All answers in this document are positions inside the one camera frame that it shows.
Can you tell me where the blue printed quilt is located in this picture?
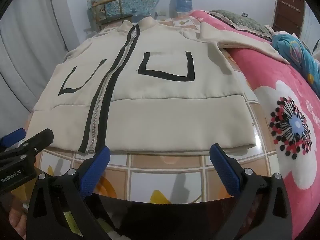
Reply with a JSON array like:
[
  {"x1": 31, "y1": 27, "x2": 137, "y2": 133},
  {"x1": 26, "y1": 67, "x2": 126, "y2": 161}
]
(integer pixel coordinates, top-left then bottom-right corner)
[{"x1": 271, "y1": 34, "x2": 320, "y2": 92}]

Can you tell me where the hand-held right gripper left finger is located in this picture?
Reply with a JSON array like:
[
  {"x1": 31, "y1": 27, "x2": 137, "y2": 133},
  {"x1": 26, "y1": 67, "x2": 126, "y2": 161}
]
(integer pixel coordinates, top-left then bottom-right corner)
[{"x1": 26, "y1": 146, "x2": 118, "y2": 240}]

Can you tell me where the cream zip jacket black trim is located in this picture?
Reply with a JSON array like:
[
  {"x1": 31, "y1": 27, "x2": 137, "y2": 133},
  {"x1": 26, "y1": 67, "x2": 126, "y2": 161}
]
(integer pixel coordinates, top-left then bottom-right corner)
[{"x1": 25, "y1": 17, "x2": 290, "y2": 153}]

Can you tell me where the brown wooden door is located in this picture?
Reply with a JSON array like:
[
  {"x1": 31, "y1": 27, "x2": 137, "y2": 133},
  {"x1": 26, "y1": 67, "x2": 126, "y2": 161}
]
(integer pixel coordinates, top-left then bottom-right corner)
[{"x1": 272, "y1": 0, "x2": 307, "y2": 38}]

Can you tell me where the person's left hand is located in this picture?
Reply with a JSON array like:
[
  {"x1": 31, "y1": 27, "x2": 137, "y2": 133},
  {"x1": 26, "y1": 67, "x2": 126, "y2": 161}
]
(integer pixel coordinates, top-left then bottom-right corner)
[{"x1": 7, "y1": 202, "x2": 28, "y2": 240}]

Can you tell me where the grey-green lace-edged blanket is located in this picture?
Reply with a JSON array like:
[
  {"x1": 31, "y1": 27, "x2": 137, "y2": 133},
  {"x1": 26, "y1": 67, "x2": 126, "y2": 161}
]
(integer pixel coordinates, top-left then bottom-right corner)
[{"x1": 209, "y1": 9, "x2": 273, "y2": 41}]

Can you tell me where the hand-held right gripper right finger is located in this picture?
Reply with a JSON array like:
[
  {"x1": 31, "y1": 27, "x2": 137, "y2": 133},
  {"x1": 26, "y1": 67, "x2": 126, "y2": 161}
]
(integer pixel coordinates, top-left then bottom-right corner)
[{"x1": 209, "y1": 144, "x2": 292, "y2": 240}]

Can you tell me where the wooden chair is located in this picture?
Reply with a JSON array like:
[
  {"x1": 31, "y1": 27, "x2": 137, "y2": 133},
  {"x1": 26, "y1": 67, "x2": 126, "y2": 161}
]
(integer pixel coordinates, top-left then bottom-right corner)
[{"x1": 90, "y1": 0, "x2": 133, "y2": 32}]

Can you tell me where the pink floral blanket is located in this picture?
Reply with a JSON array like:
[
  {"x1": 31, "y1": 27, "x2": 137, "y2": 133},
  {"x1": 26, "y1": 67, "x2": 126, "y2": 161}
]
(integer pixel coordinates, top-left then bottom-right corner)
[{"x1": 189, "y1": 10, "x2": 320, "y2": 237}]

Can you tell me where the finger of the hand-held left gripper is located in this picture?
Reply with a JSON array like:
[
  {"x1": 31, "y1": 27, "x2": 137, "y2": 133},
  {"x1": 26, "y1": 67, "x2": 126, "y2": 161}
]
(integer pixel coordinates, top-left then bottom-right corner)
[
  {"x1": 0, "y1": 128, "x2": 26, "y2": 147},
  {"x1": 0, "y1": 128, "x2": 54, "y2": 167}
]

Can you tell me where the white curtain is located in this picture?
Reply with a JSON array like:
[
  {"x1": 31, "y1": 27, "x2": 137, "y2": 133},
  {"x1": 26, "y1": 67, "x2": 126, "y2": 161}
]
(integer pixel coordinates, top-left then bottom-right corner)
[{"x1": 0, "y1": 0, "x2": 87, "y2": 137}]

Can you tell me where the blue water bottle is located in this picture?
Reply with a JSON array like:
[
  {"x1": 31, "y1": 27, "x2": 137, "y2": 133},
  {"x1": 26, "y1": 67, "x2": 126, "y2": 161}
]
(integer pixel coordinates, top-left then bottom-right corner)
[{"x1": 174, "y1": 0, "x2": 194, "y2": 18}]

